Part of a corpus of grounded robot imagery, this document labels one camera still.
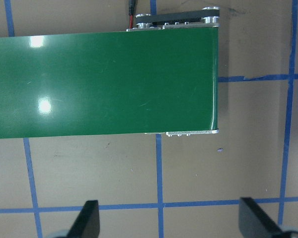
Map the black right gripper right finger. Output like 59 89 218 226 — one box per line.
238 197 284 238

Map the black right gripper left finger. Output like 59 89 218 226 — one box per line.
67 200 100 238

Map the red black power cable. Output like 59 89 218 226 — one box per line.
127 0 140 29

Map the green conveyor belt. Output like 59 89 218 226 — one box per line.
0 5 221 140

